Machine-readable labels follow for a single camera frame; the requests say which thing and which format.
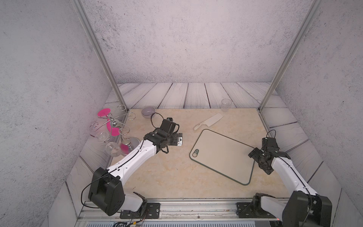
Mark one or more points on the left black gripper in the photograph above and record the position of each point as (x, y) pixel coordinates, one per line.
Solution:
(176, 142)

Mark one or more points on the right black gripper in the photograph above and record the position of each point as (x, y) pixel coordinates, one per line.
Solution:
(255, 153)

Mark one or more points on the beige cutting board green rim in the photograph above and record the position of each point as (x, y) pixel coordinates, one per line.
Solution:
(224, 155)

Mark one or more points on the white cleaver knife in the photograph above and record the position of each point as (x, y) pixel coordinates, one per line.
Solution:
(209, 122)

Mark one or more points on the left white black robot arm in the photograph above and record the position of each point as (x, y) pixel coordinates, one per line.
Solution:
(106, 188)

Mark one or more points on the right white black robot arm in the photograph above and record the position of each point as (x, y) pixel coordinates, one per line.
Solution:
(305, 207)

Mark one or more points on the metal glass holder stand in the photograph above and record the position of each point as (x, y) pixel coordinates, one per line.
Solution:
(110, 128)

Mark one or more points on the clear plastic cup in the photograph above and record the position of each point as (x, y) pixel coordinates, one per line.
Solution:
(226, 105)

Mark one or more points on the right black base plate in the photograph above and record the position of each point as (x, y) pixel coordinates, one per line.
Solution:
(250, 210)

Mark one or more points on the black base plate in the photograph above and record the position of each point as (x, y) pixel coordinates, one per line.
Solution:
(148, 211)
(250, 210)

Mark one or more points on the aluminium front rail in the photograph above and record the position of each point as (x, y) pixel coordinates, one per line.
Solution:
(181, 213)

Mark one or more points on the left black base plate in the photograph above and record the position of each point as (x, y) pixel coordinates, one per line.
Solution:
(148, 211)

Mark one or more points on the right aluminium frame post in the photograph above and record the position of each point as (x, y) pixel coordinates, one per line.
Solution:
(316, 4)

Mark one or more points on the aluminium frame post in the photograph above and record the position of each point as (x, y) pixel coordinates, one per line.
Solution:
(316, 4)
(98, 50)

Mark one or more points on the left aluminium frame post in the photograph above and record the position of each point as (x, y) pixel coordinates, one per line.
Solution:
(98, 50)

